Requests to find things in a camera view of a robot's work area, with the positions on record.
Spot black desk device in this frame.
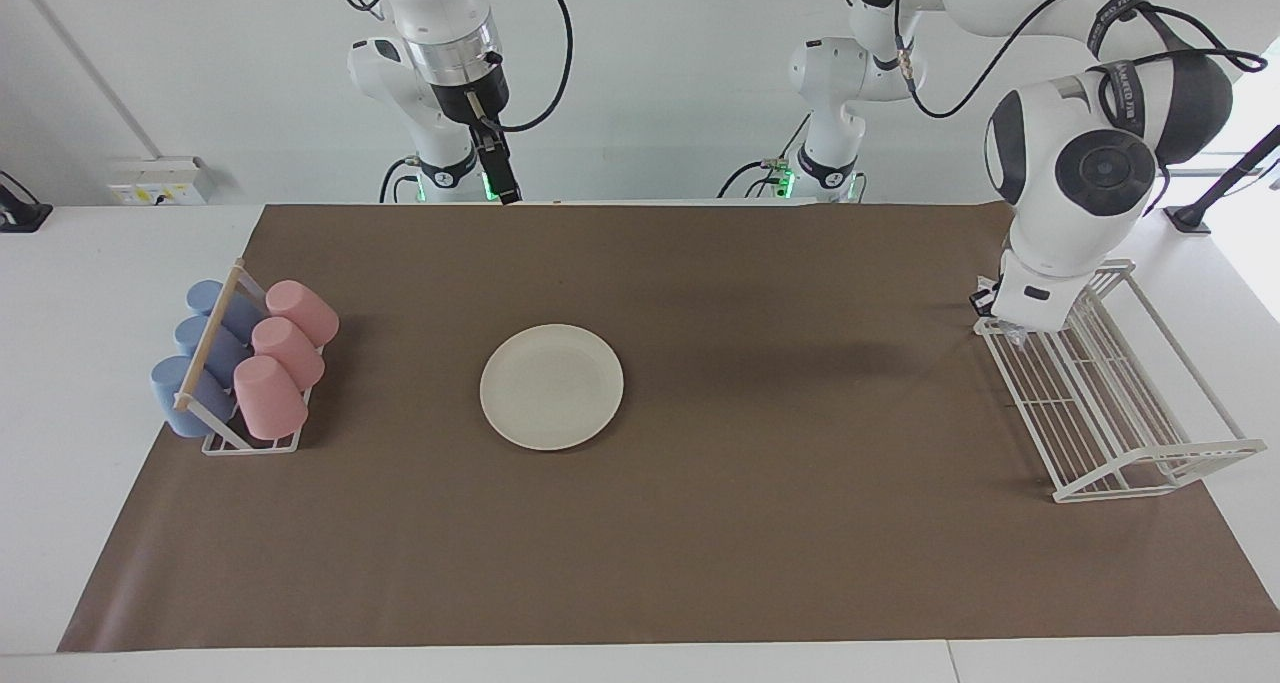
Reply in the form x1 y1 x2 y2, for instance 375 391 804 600
0 170 53 234

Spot black left base cable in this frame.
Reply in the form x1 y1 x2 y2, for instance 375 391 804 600
716 113 813 201

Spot cream round plate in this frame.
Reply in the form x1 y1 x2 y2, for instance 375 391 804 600
480 324 625 452

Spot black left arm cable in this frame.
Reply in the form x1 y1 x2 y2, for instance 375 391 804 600
845 0 1269 122

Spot cup holder rack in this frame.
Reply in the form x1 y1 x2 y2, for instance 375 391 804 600
173 259 326 456

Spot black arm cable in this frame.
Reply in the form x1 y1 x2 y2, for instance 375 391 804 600
845 0 1269 122
330 0 576 134

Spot black right base cable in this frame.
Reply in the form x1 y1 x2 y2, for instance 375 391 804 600
378 156 421 204

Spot blue plastic cup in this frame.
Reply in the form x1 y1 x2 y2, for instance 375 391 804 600
186 280 266 342
150 355 239 438
174 315 251 389

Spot black clamp stand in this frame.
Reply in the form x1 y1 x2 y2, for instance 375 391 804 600
1165 125 1280 234

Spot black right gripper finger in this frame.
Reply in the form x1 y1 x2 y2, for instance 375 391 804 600
470 125 500 200
486 135 522 206

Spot white wire dish rack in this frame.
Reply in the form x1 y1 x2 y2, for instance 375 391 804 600
974 259 1268 504

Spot black base cable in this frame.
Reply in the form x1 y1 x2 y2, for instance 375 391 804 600
716 113 813 201
378 156 421 204

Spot white wall socket box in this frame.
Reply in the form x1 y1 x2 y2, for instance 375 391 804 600
108 157 213 206

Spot pink plastic cup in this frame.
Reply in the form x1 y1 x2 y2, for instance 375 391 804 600
265 280 340 348
233 355 309 441
251 317 326 391

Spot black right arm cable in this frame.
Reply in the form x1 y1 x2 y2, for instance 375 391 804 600
330 0 576 134

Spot brown table mat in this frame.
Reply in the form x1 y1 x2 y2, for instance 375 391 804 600
57 201 1280 654

